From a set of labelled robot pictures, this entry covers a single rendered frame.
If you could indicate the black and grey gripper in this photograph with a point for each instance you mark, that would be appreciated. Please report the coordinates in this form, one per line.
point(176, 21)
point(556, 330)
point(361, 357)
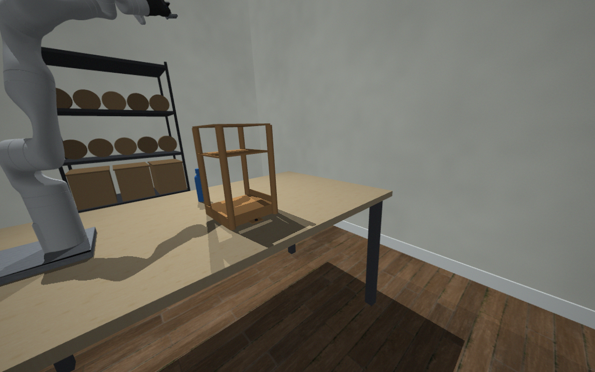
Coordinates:
point(153, 8)

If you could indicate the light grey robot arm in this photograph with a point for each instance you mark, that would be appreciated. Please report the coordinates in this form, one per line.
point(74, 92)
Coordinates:
point(31, 86)

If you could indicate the blue cylinder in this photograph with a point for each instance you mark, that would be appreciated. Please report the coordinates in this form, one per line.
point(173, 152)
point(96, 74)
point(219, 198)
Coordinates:
point(198, 186)

